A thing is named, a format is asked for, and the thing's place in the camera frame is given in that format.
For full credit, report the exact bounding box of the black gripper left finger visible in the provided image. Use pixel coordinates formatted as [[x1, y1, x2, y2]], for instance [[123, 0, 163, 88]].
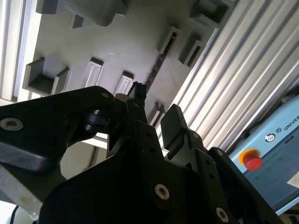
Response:
[[0, 81, 176, 210]]

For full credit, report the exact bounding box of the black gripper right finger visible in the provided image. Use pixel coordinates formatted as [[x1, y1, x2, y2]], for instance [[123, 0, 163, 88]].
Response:
[[160, 104, 279, 224]]

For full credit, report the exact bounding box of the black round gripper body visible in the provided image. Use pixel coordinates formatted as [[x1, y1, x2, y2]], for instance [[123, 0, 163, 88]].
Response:
[[38, 148, 218, 224]]

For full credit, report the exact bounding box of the black RAM stick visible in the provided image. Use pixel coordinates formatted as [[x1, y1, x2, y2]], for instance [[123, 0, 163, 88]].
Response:
[[144, 31, 178, 91]]

